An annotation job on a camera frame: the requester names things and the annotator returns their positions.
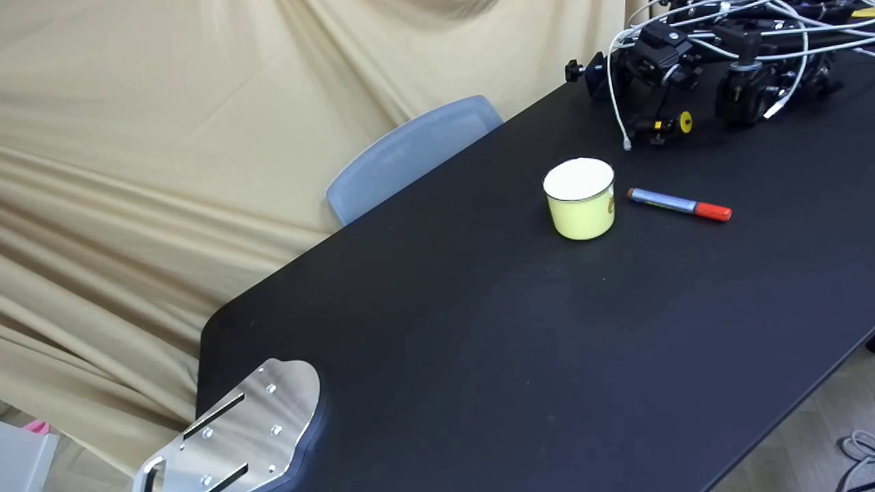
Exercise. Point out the blue marker with red cap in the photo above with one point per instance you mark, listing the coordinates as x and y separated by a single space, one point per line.
675 203

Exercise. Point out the yellow cup with white rim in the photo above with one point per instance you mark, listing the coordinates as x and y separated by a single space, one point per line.
581 206

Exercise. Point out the silver metal mounting plate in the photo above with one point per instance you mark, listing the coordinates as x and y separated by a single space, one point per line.
247 433

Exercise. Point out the yellow round knob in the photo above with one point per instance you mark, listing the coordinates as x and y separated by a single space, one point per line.
685 121

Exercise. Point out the beige cloth backdrop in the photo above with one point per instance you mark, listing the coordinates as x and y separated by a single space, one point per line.
164 166

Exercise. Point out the pink object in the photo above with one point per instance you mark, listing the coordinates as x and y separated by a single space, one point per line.
38 426

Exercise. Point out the white box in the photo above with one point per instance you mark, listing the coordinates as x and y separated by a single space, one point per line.
22 457

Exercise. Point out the black camera rig equipment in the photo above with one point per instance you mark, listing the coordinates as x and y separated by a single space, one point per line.
719 69

